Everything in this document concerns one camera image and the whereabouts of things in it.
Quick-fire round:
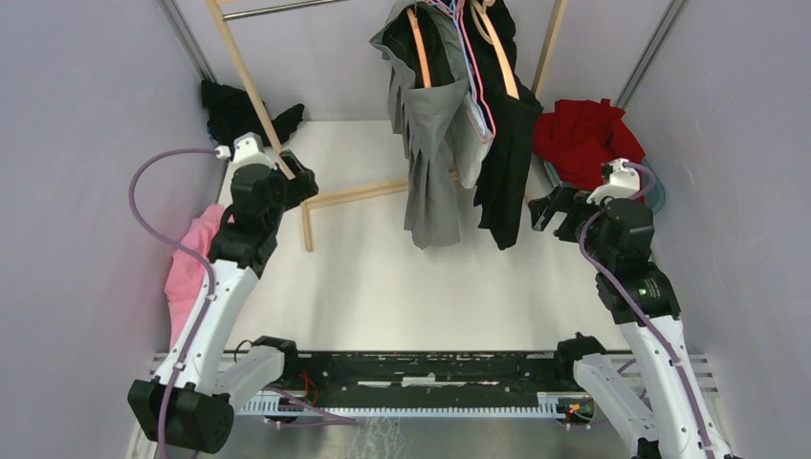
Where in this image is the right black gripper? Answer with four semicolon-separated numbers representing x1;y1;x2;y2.
529;179;613;269

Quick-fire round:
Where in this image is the pink wire hanger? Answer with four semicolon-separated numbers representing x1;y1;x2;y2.
437;0;498;138

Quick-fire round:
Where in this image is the black garment corner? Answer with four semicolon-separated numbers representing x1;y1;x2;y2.
463;1;543;251
200;79;305;146

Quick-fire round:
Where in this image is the orange plastic hanger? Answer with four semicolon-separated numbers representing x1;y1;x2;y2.
405;5;432;88

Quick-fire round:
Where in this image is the wooden clothes rack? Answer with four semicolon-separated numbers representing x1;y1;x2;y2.
206;1;568;252

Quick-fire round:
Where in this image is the wooden hanger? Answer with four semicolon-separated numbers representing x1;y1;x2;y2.
469;1;520;99

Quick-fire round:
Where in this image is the white skirt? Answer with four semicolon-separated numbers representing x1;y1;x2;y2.
448;92;493;189

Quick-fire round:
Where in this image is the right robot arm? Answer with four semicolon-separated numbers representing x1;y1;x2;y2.
528;186;734;458

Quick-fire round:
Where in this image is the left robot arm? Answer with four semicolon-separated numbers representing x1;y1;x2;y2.
127;149;318;458

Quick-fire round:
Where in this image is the red garment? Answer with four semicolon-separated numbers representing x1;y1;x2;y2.
533;98;646;190

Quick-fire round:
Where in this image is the teal laundry basket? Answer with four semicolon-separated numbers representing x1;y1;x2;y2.
541;160;667;215

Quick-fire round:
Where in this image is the pink garment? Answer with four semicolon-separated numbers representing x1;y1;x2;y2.
164;204;225;347

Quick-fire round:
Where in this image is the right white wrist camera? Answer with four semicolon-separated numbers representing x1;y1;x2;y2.
586;158;642;205

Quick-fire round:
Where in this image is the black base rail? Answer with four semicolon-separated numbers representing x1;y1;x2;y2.
275;351;582;409

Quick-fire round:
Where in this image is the white cable duct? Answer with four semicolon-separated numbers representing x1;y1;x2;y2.
236;391;588;420

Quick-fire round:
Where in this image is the blue wire hanger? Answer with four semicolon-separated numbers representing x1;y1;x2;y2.
443;0;494;134

